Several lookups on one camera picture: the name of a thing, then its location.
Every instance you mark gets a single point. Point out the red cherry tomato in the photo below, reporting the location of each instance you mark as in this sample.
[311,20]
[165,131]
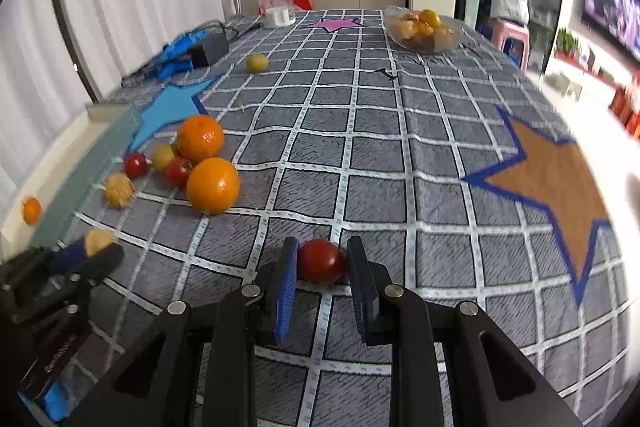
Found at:
[177,172]
[135,164]
[322,261]

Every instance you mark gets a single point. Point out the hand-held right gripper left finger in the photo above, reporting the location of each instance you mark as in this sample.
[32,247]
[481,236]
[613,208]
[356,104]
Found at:
[286,292]

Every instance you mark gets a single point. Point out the blue felt star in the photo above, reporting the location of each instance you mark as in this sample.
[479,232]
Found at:
[170,107]

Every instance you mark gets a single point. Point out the grey-rimmed white tray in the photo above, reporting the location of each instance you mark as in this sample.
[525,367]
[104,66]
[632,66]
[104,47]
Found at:
[95,152]

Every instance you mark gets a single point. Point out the small black stem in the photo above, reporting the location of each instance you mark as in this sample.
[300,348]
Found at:
[387,74]

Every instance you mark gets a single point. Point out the dry husked physalis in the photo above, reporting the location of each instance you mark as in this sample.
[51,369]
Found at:
[118,190]

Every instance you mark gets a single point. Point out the black power adapter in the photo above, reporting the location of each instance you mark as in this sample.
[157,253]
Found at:
[210,49]

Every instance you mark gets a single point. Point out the grey checked tablecloth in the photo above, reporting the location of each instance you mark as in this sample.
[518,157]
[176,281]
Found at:
[350,157]

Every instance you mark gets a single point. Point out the red gift boxes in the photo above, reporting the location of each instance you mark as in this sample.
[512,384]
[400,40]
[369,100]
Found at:
[627,109]

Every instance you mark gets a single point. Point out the pink felt star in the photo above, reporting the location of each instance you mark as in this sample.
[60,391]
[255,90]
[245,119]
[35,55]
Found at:
[332,24]

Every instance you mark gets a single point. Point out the pink plastic stool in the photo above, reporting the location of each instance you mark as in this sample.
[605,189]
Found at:
[510,34]

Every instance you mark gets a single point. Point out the small orange kumquat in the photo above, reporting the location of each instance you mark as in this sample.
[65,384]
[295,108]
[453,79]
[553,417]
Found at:
[31,210]
[430,18]

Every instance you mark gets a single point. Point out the small potted plant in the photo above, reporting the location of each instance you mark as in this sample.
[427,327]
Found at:
[566,41]

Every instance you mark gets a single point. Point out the rough-skinned orange mandarin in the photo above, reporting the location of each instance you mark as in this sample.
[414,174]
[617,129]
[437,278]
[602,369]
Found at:
[200,138]

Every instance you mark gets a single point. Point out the clear glass bowl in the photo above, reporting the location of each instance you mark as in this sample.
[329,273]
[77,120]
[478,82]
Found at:
[445,41]

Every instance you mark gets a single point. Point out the brown felt star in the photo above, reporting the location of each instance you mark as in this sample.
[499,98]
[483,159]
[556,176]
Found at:
[555,177]

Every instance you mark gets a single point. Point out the pile of brown husked physalis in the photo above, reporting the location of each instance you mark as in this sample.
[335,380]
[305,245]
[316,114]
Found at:
[412,29]

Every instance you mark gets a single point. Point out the yellow-green longan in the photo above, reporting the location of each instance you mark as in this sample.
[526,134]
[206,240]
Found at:
[99,239]
[162,156]
[256,63]

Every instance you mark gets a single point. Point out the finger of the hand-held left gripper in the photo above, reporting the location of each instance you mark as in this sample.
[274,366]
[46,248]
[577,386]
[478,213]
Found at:
[70,255]
[104,261]

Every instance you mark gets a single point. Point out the red stool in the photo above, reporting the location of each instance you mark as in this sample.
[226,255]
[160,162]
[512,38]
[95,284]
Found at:
[301,1]

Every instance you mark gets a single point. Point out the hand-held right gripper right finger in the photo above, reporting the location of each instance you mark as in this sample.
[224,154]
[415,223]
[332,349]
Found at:
[361,294]

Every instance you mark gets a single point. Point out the smooth round orange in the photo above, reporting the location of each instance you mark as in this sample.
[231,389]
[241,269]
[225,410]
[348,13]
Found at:
[213,185]

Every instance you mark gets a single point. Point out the blue plastic gloves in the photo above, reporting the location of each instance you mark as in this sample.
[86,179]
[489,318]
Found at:
[175,49]

